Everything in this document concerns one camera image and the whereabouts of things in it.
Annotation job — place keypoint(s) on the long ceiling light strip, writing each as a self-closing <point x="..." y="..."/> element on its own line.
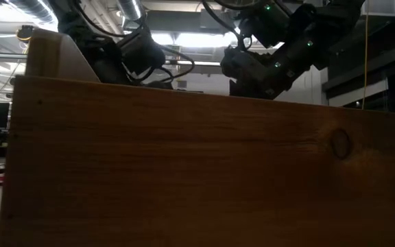
<point x="194" y="63"/>

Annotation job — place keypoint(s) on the white ceiling air unit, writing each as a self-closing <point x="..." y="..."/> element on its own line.
<point x="379" y="7"/>

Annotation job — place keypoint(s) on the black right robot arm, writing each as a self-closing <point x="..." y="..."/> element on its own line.
<point x="314" y="31"/>

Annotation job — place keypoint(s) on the wooden three-compartment tea box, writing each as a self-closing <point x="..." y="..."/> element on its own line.
<point x="197" y="164"/>

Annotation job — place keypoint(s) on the silver ceiling duct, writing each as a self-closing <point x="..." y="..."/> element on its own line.
<point x="29" y="10"/>

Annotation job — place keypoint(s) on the wall vent grille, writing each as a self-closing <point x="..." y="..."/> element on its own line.
<point x="182" y="84"/>

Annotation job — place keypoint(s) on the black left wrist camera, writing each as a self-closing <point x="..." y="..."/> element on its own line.
<point x="142" y="51"/>

